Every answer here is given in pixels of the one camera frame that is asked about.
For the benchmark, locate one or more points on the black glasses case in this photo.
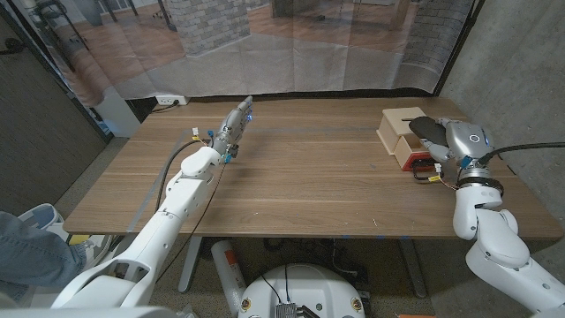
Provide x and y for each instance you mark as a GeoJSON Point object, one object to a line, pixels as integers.
{"type": "Point", "coordinates": [426, 129]}

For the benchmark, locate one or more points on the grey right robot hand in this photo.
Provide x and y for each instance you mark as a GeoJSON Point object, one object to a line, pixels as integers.
{"type": "Point", "coordinates": [468, 143]}

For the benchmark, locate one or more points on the light wooden drawer box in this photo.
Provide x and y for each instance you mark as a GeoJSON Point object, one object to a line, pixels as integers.
{"type": "Point", "coordinates": [395, 121]}

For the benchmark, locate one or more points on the black backdrop frame pole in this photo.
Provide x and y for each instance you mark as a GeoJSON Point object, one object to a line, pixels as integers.
{"type": "Point", "coordinates": [460, 46]}

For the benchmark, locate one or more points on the grey electronics module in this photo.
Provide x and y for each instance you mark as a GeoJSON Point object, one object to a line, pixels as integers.
{"type": "Point", "coordinates": [286, 311]}

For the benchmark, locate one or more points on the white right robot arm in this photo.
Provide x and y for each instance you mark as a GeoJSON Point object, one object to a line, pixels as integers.
{"type": "Point", "coordinates": [499, 238]}

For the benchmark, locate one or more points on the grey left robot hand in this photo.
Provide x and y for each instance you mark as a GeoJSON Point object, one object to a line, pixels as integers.
{"type": "Point", "coordinates": [234, 128]}

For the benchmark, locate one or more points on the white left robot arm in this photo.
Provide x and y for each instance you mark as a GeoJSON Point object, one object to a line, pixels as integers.
{"type": "Point", "coordinates": [154, 243]}

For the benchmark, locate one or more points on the white roll with orange label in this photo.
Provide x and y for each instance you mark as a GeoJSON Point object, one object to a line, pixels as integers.
{"type": "Point", "coordinates": [227, 274]}

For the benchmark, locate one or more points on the white and blue sneaker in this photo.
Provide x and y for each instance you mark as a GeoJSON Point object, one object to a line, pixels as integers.
{"type": "Point", "coordinates": [42, 214]}

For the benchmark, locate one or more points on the printed room backdrop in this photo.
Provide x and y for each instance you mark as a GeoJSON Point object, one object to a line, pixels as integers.
{"type": "Point", "coordinates": [273, 62]}

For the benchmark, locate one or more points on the white robot torso edge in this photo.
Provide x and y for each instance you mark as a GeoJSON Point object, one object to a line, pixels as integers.
{"type": "Point", "coordinates": [88, 313]}

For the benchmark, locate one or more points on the white table leg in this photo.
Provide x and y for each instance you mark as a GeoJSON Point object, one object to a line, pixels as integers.
{"type": "Point", "coordinates": [189, 265]}
{"type": "Point", "coordinates": [415, 274]}

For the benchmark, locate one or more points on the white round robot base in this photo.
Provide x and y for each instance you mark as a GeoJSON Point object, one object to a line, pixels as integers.
{"type": "Point", "coordinates": [309, 287]}

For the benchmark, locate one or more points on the white power strip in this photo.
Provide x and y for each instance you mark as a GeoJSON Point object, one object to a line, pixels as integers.
{"type": "Point", "coordinates": [170, 100]}

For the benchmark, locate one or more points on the person in blue jeans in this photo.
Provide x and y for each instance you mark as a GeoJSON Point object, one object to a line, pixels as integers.
{"type": "Point", "coordinates": [31, 260]}

